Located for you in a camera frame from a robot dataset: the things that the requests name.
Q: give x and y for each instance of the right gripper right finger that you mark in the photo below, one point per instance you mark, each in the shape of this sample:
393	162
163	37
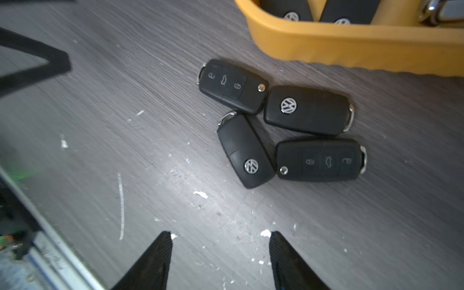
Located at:
290	271

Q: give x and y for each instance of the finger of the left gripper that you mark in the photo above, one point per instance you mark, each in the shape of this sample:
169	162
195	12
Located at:
58	62

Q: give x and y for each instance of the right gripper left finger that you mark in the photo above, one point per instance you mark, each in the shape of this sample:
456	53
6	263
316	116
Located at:
151	270

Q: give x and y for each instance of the black car key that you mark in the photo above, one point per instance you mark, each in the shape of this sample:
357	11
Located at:
245	151
308	110
292	10
233	86
349	11
320	160

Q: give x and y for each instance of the white key fob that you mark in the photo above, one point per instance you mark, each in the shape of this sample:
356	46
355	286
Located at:
438	12

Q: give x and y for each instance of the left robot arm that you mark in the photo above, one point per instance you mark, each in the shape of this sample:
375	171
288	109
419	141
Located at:
18	227

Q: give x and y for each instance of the yellow plastic storage box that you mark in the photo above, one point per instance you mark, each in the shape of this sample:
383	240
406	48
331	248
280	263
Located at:
395	41

